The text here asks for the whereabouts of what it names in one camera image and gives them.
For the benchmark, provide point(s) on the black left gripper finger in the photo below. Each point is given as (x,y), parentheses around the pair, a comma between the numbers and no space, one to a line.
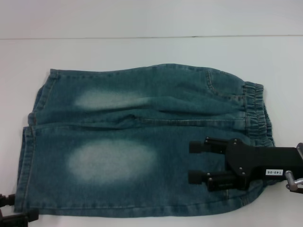
(6,199)
(21,216)

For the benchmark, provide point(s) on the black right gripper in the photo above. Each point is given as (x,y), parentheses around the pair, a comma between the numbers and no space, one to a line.
(258,158)

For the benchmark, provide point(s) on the blue denim shorts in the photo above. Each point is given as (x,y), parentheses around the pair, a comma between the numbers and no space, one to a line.
(146,99)

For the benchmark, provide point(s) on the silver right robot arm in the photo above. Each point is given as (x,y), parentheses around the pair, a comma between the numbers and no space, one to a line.
(300,149)

